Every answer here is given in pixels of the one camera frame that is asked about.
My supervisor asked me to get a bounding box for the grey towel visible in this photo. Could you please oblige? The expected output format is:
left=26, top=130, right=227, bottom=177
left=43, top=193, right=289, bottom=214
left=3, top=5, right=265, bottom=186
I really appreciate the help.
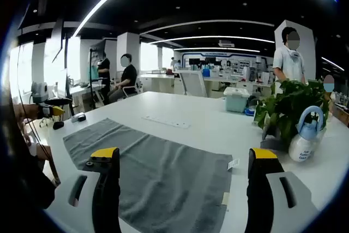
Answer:
left=62, top=117, right=234, bottom=233

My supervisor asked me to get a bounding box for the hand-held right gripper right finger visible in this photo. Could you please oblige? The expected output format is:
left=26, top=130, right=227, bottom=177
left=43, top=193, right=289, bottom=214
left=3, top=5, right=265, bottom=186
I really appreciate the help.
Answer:
left=245, top=147, right=320, bottom=233

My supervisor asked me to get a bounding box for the white blue kettle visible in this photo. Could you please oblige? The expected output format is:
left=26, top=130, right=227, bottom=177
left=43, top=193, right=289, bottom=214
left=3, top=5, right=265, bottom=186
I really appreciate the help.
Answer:
left=288, top=105, right=326, bottom=163

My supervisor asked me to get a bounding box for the grey black device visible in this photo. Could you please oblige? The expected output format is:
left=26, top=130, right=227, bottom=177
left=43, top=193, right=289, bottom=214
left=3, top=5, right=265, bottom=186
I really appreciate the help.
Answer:
left=71, top=112, right=87, bottom=123

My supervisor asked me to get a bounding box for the teal storage box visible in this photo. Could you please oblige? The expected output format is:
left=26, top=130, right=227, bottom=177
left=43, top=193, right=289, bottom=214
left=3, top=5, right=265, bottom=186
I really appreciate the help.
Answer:
left=223, top=86, right=250, bottom=113

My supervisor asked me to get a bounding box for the white table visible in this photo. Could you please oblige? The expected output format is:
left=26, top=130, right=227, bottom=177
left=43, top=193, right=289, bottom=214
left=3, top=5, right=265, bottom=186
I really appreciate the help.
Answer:
left=46, top=90, right=349, bottom=233

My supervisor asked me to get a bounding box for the black stand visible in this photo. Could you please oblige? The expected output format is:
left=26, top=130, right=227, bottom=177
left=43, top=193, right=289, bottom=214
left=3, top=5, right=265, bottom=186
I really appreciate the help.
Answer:
left=89, top=47, right=98, bottom=110

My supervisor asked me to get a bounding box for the green potted plant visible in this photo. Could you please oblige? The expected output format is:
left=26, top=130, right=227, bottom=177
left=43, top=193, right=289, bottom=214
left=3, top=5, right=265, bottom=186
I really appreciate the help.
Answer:
left=253, top=78, right=332, bottom=147

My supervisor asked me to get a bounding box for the white office chair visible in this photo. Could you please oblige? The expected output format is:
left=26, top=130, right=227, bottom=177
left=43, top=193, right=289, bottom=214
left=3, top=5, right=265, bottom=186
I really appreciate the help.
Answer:
left=177, top=70, right=209, bottom=98

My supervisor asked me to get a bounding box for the black stool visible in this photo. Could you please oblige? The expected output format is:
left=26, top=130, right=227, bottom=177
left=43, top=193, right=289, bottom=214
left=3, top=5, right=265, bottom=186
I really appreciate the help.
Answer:
left=40, top=98, right=76, bottom=128

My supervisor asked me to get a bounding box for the person's black clothing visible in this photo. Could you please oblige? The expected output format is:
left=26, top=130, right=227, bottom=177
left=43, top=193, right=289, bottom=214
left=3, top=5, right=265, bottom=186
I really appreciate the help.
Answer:
left=0, top=88, right=57, bottom=213

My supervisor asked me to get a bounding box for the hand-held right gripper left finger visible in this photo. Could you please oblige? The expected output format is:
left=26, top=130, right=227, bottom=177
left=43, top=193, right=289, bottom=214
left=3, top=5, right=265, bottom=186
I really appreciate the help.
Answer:
left=45, top=147, right=121, bottom=233

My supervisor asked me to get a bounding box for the white power strip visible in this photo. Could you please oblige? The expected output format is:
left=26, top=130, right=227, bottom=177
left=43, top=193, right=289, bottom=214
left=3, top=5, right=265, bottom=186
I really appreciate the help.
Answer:
left=141, top=115, right=191, bottom=130

